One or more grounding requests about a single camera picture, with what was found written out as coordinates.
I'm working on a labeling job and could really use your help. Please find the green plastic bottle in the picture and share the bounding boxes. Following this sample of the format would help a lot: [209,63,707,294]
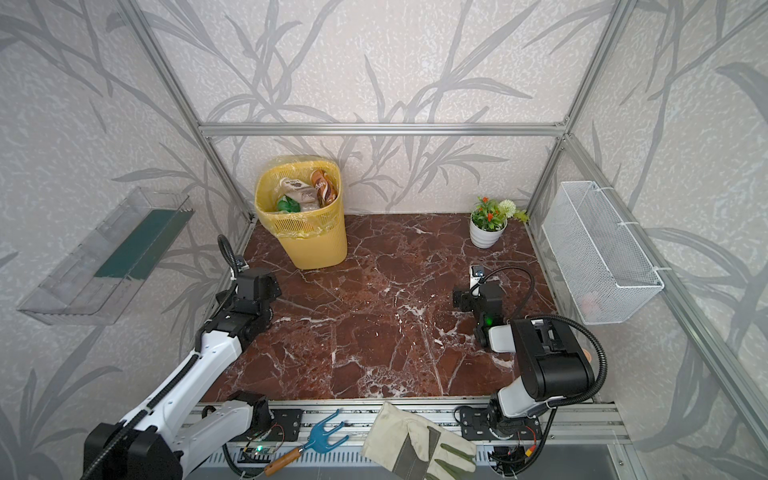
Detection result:
[277,195,301,213]

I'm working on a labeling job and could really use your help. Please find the brown coffee drink bottle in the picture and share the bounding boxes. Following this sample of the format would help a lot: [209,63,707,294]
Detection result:
[310,169,338,208]

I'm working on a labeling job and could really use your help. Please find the grape juice bottle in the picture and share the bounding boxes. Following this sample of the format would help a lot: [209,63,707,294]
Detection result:
[277,178,320,213]

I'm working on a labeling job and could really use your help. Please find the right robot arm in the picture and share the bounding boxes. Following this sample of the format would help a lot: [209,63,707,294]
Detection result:
[452,265,608,429]

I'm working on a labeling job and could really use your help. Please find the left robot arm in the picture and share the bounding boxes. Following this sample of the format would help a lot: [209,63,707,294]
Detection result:
[82,235,281,479]

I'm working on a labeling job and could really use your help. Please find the clear yellow bin liner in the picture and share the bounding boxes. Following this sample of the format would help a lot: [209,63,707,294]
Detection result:
[254,155,344,239]

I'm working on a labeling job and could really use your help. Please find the yellow ribbed waste bin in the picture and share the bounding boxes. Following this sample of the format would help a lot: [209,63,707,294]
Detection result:
[254,158,349,271]

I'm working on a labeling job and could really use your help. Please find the white pot with flowers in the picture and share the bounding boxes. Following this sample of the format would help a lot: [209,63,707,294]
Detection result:
[470,197,529,249]

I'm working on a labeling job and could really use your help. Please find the blue garden hand fork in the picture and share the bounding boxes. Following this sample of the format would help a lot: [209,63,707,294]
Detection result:
[263,408,349,477]

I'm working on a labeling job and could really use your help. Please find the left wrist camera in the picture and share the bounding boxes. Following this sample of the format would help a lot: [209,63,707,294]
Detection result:
[232,255,249,277]

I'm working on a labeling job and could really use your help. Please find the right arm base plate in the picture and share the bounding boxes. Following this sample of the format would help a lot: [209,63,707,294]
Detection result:
[454,405,542,443]

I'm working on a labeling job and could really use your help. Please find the white wire mesh basket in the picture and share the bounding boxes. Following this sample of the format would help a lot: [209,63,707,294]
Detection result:
[543,181,664,325]

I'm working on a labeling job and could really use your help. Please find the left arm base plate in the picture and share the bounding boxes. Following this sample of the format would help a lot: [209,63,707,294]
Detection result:
[262,408,303,443]

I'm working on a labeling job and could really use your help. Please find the clear acrylic wall shelf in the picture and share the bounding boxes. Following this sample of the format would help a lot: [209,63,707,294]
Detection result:
[18,187,194,326]

